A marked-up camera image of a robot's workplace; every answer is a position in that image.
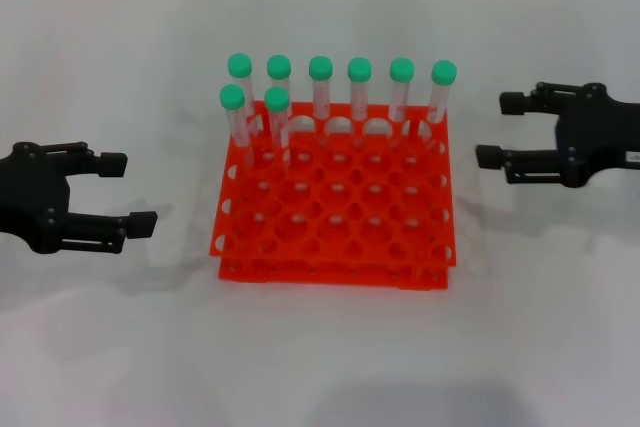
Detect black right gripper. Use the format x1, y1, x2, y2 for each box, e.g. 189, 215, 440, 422
475, 81, 640, 190

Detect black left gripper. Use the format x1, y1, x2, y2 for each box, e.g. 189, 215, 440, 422
0, 141, 159, 255

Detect clear test tube green cap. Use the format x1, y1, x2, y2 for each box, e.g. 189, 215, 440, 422
226, 52, 261, 138
346, 56, 374, 146
263, 86, 293, 168
388, 57, 416, 143
422, 59, 459, 148
307, 55, 335, 146
218, 83, 256, 171
265, 54, 294, 98

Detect orange test tube rack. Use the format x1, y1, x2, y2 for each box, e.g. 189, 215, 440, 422
208, 100, 459, 293

